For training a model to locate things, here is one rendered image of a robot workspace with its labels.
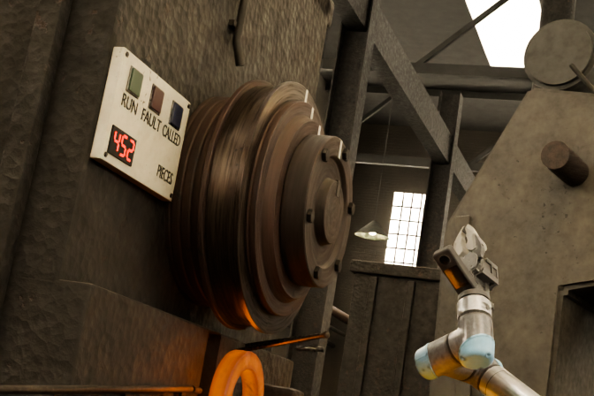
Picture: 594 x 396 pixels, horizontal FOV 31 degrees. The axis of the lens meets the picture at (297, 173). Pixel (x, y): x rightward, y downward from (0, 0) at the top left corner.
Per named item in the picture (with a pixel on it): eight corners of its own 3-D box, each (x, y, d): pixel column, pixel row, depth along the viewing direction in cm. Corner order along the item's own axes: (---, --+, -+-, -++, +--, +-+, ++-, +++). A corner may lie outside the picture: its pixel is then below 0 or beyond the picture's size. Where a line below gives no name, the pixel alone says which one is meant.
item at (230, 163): (181, 308, 178) (232, 41, 189) (274, 345, 220) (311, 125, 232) (217, 312, 175) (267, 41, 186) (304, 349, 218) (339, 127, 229)
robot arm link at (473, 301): (450, 317, 238) (480, 303, 234) (449, 300, 241) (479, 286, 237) (471, 332, 242) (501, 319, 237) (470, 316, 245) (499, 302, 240)
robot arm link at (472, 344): (448, 361, 231) (479, 347, 226) (446, 319, 239) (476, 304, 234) (472, 376, 235) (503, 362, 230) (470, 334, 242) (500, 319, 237)
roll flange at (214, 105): (127, 300, 181) (180, 39, 192) (229, 338, 224) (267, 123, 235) (181, 308, 178) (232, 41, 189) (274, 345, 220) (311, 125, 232)
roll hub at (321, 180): (268, 269, 185) (295, 113, 192) (316, 297, 211) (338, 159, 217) (299, 272, 183) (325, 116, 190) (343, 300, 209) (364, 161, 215)
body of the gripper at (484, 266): (471, 276, 253) (474, 319, 245) (448, 258, 249) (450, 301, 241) (498, 263, 249) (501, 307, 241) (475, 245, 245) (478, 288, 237)
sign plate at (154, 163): (88, 157, 163) (113, 46, 168) (161, 201, 187) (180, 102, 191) (102, 158, 163) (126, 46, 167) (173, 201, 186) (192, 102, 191)
